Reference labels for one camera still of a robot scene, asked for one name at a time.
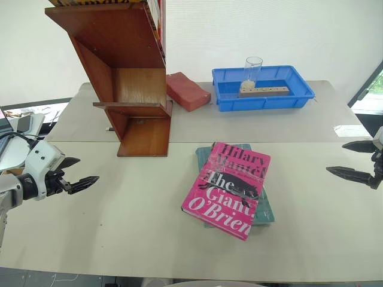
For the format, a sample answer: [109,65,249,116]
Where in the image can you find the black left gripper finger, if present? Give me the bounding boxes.
[63,176,101,196]
[60,156,81,172]

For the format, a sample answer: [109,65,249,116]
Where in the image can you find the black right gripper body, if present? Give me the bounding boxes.
[369,149,383,191]

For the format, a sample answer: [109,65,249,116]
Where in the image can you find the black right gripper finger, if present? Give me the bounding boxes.
[326,166,375,188]
[341,139,375,154]

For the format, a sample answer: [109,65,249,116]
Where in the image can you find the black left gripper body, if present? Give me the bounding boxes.
[44,161,74,197]

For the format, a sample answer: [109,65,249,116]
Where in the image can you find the teal hardcover book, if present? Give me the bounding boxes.
[194,143,276,230]

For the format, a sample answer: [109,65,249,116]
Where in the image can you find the pink hardcover book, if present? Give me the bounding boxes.
[180,142,272,242]

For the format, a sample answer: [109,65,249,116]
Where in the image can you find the brown wooden bookshelf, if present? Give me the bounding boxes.
[44,2,174,158]

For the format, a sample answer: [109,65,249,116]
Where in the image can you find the red brick-like book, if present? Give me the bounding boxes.
[166,71,212,112]

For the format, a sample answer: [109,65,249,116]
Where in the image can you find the silver laptop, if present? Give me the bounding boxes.
[0,107,46,172]

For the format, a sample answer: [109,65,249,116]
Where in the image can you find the black smartphone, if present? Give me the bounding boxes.
[16,114,33,134]

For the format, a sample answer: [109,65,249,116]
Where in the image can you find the blue plastic tray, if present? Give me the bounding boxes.
[211,65,317,112]

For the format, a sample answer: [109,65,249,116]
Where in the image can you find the wooden block with holes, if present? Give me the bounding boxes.
[239,86,291,99]

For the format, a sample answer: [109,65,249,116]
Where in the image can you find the clear glass cylinder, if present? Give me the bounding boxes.
[241,56,264,91]

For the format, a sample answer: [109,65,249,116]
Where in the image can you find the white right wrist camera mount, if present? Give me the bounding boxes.
[370,126,383,154]

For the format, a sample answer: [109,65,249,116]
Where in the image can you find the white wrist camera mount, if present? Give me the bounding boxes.
[370,126,383,154]
[23,139,66,201]

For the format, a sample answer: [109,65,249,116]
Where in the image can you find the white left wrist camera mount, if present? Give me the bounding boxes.
[23,139,66,201]

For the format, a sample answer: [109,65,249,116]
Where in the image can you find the dark window frame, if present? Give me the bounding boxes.
[346,59,383,115]

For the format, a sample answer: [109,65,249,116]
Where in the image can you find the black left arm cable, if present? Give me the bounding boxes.
[0,132,40,148]

